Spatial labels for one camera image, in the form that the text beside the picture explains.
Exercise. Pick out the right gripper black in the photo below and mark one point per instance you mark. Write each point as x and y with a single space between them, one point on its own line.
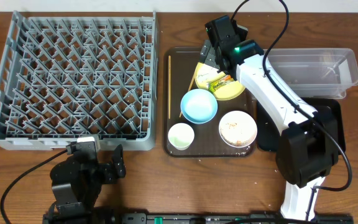
207 55

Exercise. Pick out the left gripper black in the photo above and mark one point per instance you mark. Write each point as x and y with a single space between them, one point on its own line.
110 176

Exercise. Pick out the green orange snack wrapper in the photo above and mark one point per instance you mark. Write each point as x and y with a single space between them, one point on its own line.
217 84

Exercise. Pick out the small white cup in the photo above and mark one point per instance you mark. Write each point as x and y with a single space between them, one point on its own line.
180 136

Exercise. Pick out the white bowl with food residue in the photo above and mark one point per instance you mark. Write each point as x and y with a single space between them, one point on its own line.
237 129

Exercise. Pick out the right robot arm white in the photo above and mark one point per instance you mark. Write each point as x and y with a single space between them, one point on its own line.
307 147

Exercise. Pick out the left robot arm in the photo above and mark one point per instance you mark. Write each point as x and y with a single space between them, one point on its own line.
77 182

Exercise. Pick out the black waste tray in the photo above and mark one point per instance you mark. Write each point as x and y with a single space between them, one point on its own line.
268 136

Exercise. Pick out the grey dishwasher rack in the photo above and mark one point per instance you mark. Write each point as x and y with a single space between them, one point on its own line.
62 78

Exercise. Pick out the clear plastic waste bin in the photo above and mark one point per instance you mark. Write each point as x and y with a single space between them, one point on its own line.
316 72

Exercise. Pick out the yellow plate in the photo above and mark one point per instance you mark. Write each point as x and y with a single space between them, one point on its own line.
205 74

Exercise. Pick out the wooden chopstick under bowl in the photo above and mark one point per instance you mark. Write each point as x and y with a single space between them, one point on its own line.
189 88

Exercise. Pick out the long wooden chopstick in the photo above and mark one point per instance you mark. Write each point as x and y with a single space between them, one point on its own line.
169 85

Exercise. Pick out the light blue bowl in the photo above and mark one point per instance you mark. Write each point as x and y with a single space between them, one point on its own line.
199 106

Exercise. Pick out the dark brown serving tray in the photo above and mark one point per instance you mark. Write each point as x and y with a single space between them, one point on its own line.
207 141

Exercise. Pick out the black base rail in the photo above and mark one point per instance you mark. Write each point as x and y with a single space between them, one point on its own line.
145 218

